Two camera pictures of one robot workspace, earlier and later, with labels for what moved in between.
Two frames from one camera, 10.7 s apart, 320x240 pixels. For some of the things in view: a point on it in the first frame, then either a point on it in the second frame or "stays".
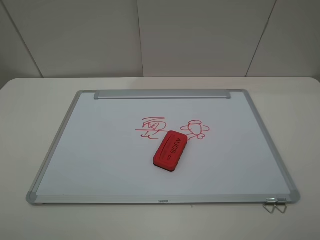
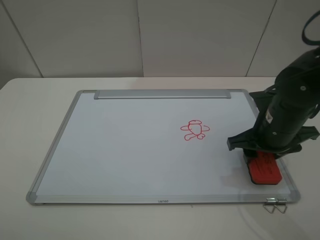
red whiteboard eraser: x=168 y=156 → x=264 y=168
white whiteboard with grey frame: x=161 y=146 stays
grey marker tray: x=161 y=94 stays
